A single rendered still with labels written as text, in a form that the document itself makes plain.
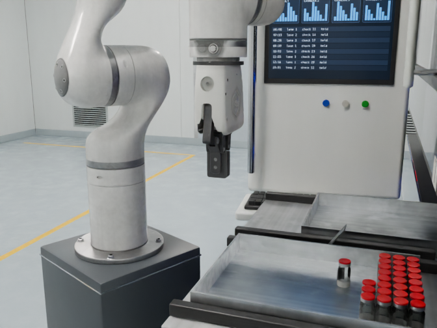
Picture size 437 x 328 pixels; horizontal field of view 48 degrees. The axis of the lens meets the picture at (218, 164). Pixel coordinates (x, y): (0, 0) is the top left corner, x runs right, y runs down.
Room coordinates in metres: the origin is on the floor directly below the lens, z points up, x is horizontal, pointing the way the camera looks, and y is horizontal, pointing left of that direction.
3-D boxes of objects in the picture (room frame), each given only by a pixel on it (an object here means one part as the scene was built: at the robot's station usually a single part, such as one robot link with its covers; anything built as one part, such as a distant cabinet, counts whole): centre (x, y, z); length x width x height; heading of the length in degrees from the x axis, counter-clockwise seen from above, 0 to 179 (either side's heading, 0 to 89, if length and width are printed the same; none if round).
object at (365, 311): (0.64, -0.22, 0.90); 0.02 x 0.02 x 0.05
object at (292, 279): (0.75, -0.16, 0.90); 0.34 x 0.26 x 0.04; 71
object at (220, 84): (0.73, 0.00, 1.21); 0.10 x 0.07 x 0.11; 161
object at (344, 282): (0.76, -0.21, 0.90); 0.02 x 0.02 x 0.04
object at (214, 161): (0.71, 0.01, 1.12); 0.03 x 0.03 x 0.07; 71
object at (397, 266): (0.70, -0.28, 0.90); 0.18 x 0.02 x 0.05; 161
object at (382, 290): (0.71, -0.26, 0.90); 0.18 x 0.02 x 0.05; 161
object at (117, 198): (0.99, 0.21, 0.95); 0.19 x 0.19 x 0.18
